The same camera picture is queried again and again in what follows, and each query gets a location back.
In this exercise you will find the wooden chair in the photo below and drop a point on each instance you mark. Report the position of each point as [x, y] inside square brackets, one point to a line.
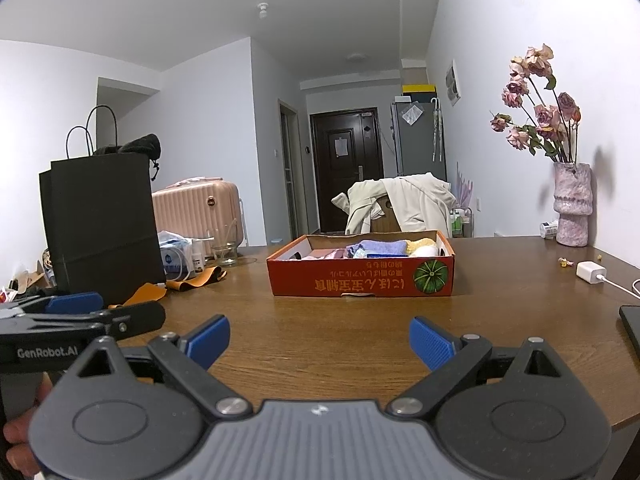
[385, 216]

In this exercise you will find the yellow and black box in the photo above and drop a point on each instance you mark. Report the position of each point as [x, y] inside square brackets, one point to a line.
[419, 91]

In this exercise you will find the grey refrigerator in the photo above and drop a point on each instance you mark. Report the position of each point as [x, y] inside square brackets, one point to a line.
[417, 152]

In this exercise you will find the beige coat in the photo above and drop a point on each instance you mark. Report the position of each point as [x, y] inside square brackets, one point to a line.
[420, 205]

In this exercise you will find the person's left hand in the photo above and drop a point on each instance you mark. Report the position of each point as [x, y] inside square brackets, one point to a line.
[20, 432]

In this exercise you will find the white folded umbrella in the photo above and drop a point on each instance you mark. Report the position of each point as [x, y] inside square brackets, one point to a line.
[438, 130]

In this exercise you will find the ceiling sprinkler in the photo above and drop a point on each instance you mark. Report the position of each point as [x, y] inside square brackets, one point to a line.
[263, 10]

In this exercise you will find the pink layered sponge block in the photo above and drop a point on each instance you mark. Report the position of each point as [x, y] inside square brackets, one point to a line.
[327, 254]

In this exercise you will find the white and yellow alpaca plush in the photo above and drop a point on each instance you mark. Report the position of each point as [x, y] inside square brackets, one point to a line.
[425, 250]

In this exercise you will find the purple cloth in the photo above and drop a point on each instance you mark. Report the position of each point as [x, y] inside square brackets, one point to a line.
[382, 247]

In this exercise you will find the pink textured vase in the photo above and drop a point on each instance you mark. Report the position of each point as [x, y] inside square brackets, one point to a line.
[572, 205]

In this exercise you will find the paper sheet on refrigerator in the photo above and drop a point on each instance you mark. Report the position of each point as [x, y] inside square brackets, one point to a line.
[412, 115]

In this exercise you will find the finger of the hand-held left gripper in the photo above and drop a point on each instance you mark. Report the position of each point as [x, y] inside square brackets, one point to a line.
[140, 317]
[75, 303]

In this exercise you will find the small white bottle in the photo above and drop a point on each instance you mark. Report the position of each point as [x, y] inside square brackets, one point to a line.
[198, 262]

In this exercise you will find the pink ribbed suitcase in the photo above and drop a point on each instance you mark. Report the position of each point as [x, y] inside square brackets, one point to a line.
[200, 205]

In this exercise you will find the small white jar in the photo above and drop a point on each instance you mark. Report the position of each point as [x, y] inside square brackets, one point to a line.
[549, 230]

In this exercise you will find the white charger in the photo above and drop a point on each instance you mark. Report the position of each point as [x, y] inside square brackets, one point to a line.
[590, 271]

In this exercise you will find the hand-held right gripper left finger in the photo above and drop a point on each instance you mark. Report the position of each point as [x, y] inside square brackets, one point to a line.
[207, 341]

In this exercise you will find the paper notice on door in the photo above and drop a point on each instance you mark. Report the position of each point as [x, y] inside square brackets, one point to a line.
[341, 147]

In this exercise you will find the clear plastic bag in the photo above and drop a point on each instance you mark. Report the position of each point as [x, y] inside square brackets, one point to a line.
[172, 260]

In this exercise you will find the red cardboard box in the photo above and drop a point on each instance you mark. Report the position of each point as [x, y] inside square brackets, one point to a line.
[345, 280]

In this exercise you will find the small wrapped candy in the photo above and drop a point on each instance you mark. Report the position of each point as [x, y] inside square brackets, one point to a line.
[565, 261]

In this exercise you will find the dark entrance door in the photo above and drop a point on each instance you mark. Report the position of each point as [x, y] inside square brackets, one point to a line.
[357, 195]

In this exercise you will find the grey interior door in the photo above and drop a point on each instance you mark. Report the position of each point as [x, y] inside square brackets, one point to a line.
[291, 170]

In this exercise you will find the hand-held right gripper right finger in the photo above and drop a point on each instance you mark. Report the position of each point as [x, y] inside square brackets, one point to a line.
[431, 342]

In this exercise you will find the dried pink roses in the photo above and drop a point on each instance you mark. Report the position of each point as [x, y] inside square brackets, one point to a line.
[542, 117]

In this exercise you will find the purple wall sticker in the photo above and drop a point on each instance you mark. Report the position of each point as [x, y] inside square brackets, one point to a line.
[463, 185]

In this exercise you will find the clear glass cup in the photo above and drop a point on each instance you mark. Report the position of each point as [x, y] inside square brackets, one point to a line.
[224, 255]

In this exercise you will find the black paper bag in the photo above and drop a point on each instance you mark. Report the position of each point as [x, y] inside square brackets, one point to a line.
[100, 220]

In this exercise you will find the wall picture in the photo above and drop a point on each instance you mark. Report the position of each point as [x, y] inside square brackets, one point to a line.
[452, 82]

